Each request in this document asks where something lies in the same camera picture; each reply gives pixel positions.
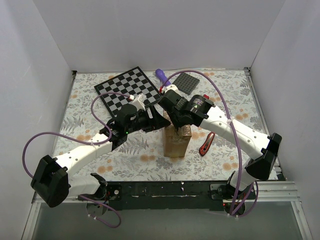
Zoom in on brown taped cardboard box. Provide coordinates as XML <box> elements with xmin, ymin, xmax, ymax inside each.
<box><xmin>162</xmin><ymin>124</ymin><xmax>192</xmax><ymax>158</ymax></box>

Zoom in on red black utility knife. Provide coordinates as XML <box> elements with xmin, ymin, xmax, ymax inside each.
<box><xmin>199</xmin><ymin>132</ymin><xmax>216</xmax><ymax>157</ymax></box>

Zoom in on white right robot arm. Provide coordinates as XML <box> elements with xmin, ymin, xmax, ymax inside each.
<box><xmin>159</xmin><ymin>89</ymin><xmax>282</xmax><ymax>199</ymax></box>

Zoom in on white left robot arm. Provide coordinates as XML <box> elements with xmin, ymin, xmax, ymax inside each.
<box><xmin>31</xmin><ymin>104</ymin><xmax>171</xmax><ymax>208</ymax></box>

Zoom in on dark grey studded plate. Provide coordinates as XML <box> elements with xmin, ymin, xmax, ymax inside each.
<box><xmin>172</xmin><ymin>73</ymin><xmax>200</xmax><ymax>95</ymax></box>

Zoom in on black white checkerboard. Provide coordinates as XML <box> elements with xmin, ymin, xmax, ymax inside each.
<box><xmin>94</xmin><ymin>66</ymin><xmax>161</xmax><ymax>117</ymax></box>

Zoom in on purple cylindrical handle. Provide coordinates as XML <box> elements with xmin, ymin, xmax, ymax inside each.
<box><xmin>155</xmin><ymin>68</ymin><xmax>171</xmax><ymax>85</ymax></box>

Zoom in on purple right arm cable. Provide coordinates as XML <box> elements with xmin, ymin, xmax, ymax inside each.
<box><xmin>160</xmin><ymin>70</ymin><xmax>260</xmax><ymax>217</ymax></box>

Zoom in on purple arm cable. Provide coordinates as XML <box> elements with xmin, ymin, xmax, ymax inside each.
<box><xmin>22</xmin><ymin>91</ymin><xmax>136</xmax><ymax>228</ymax></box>
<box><xmin>160</xmin><ymin>70</ymin><xmax>260</xmax><ymax>217</ymax></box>

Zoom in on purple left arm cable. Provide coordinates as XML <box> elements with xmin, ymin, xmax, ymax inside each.
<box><xmin>22</xmin><ymin>91</ymin><xmax>136</xmax><ymax>228</ymax></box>

